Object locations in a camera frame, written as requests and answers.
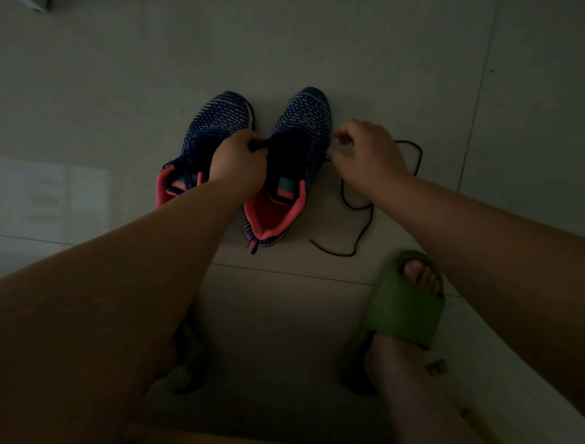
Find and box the person's left hand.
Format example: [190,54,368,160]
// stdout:
[208,129,269,198]

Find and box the person's right hand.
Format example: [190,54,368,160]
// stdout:
[327,120,412,202]

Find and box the blue knit sneaker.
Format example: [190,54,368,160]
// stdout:
[155,91,255,209]
[242,87,333,255]

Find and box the person's right forearm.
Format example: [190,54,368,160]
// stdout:
[379,173,585,417]

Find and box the person's left forearm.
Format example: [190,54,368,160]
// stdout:
[0,178,247,444]

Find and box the person's right leg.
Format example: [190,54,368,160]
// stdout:
[364,259,481,444]

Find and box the green foam slipper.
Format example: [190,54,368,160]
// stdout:
[163,315,207,395]
[340,250,447,396]

